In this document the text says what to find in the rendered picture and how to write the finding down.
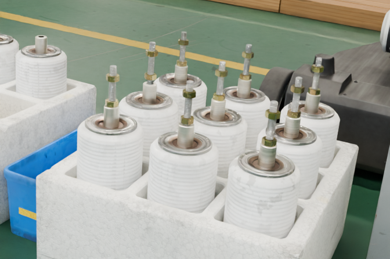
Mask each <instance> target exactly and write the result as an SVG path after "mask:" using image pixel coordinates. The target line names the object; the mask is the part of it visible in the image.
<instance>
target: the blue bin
mask: <svg viewBox="0 0 390 259"><path fill-rule="evenodd" d="M77 133H78V132H77V129H76V130H74V131H72V132H70V133H69V134H67V135H65V136H63V137H61V138H59V139H57V140H55V141H53V142H51V143H50V144H48V145H46V146H44V147H42V148H40V149H38V150H36V151H34V152H32V153H30V154H29V155H27V156H25V157H23V158H21V159H19V160H18V161H15V162H14V163H12V164H10V165H8V166H6V167H5V168H4V170H3V173H4V177H5V179H6V180H7V188H8V201H9V214H10V227H11V231H12V233H13V234H15V235H18V236H21V237H23V238H26V239H28V240H31V241H33V242H37V196H36V177H37V176H38V175H39V174H41V173H43V172H44V171H46V170H50V169H51V167H52V166H54V165H55V164H57V163H58V162H60V161H62V160H63V159H65V158H66V157H68V156H69V155H71V154H73V153H74V152H76V151H77Z"/></svg>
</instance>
